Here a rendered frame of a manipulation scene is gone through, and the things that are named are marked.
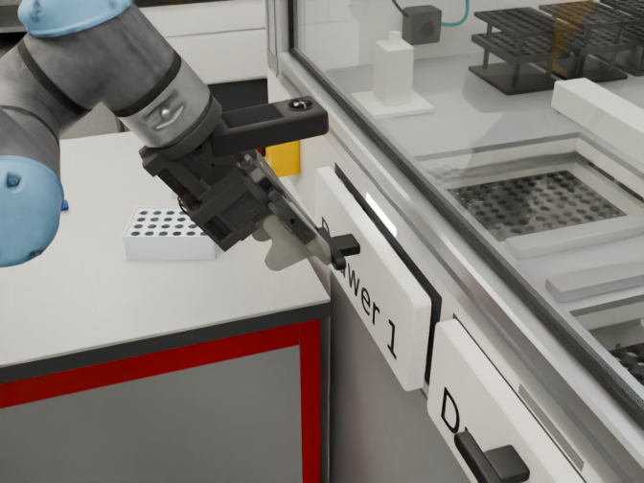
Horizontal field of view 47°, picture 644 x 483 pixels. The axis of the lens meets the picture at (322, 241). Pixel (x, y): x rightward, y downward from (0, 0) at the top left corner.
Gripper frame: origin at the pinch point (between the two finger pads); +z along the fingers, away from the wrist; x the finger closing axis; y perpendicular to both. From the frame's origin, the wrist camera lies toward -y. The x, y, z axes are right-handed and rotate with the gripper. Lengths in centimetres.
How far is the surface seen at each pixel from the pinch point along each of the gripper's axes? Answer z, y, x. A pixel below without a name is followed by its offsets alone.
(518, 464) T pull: 2.7, -3.2, 32.1
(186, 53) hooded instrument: 3, 4, -80
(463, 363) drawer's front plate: 2.2, -4.3, 22.2
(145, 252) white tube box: 2.1, 22.0, -26.5
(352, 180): 2.3, -6.4, -8.7
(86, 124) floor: 61, 72, -266
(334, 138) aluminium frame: -0.3, -7.9, -14.1
